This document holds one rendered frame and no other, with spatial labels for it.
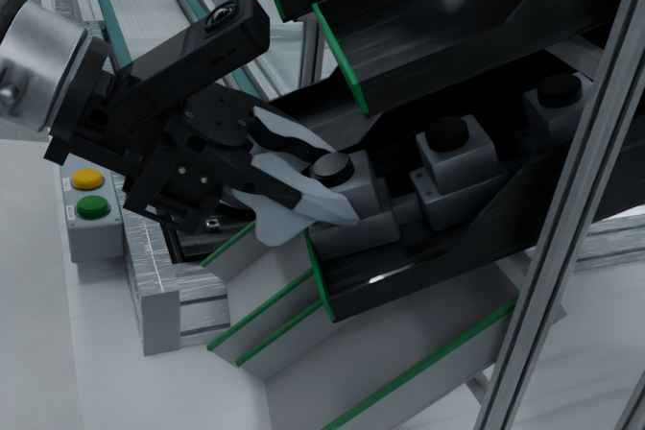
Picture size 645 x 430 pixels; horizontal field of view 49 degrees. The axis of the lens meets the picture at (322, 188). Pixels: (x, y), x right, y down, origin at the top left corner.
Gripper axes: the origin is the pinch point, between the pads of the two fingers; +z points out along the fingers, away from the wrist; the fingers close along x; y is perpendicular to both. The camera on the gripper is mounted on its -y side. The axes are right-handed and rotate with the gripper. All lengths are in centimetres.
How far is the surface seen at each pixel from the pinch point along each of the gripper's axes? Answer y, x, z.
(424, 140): -5.6, -0.8, 3.2
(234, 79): 37, -82, 5
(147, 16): 52, -119, -13
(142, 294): 35.5, -17.4, -3.9
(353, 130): 2.0, -12.8, 3.3
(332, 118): 3.5, -15.8, 2.1
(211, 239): 32.1, -27.2, 2.5
